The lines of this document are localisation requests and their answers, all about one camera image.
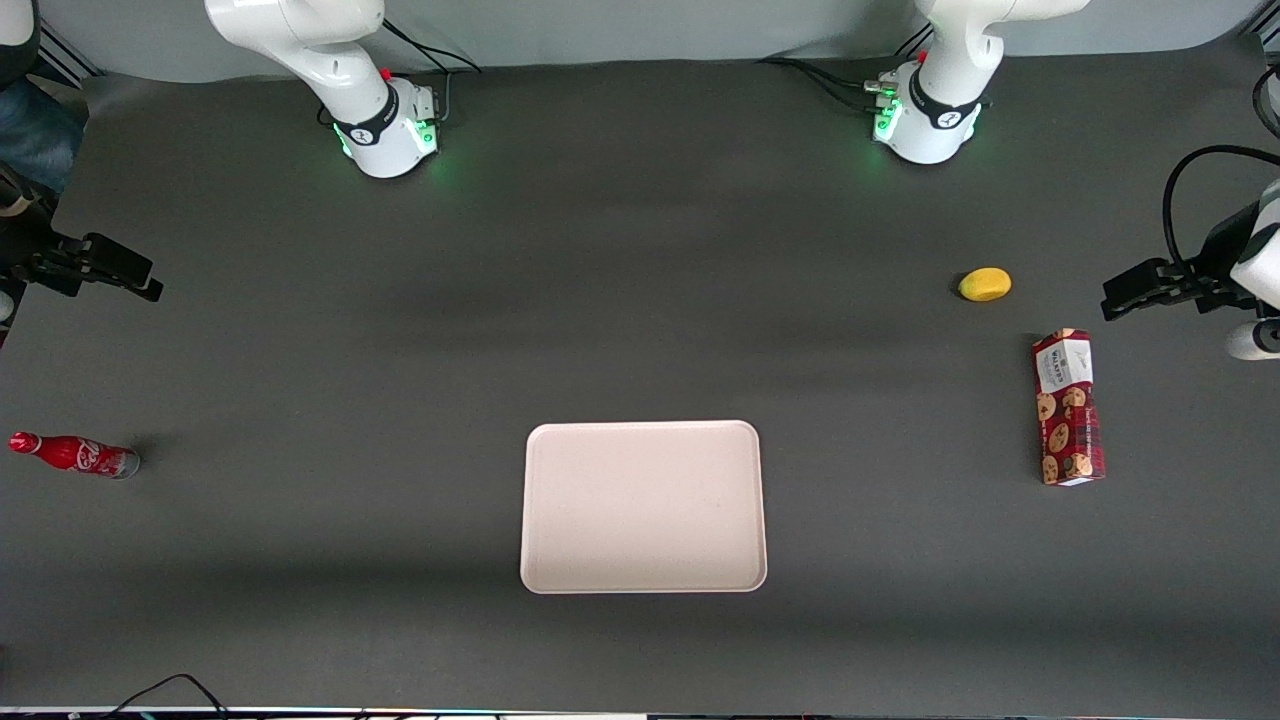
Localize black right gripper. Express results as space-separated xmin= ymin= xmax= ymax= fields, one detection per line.
xmin=0 ymin=165 xmax=165 ymax=304

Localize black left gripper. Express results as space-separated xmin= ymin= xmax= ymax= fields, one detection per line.
xmin=1101 ymin=200 xmax=1264 ymax=323

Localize red coke bottle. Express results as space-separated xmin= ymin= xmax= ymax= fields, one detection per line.
xmin=9 ymin=431 xmax=141 ymax=481

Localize beige rectangular plastic tray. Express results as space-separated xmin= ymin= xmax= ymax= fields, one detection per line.
xmin=520 ymin=420 xmax=769 ymax=596

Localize red cookie box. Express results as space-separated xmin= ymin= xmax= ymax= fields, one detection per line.
xmin=1031 ymin=328 xmax=1108 ymax=488

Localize yellow lemon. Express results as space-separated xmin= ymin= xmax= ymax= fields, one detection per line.
xmin=957 ymin=267 xmax=1013 ymax=303

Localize person in blue jeans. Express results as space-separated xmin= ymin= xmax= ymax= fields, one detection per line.
xmin=0 ymin=0 xmax=90 ymax=197

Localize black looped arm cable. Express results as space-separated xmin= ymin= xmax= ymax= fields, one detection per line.
xmin=1162 ymin=144 xmax=1280 ymax=277

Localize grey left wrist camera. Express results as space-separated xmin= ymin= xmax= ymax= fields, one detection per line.
xmin=1226 ymin=318 xmax=1280 ymax=362

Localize black curved cable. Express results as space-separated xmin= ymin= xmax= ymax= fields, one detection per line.
xmin=1252 ymin=64 xmax=1280 ymax=138

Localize aluminium frame rail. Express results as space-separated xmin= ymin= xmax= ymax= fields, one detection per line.
xmin=36 ymin=18 xmax=102 ymax=91

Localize black right arm base cables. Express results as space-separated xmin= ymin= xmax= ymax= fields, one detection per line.
xmin=378 ymin=17 xmax=484 ymax=123

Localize black arm base cables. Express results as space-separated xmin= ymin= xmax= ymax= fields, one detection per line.
xmin=756 ymin=56 xmax=893 ymax=112
xmin=378 ymin=17 xmax=484 ymax=123

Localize black left arm base cables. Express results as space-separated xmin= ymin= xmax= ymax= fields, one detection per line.
xmin=756 ymin=56 xmax=893 ymax=112

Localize thin black cable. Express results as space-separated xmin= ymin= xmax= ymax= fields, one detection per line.
xmin=98 ymin=672 xmax=232 ymax=720

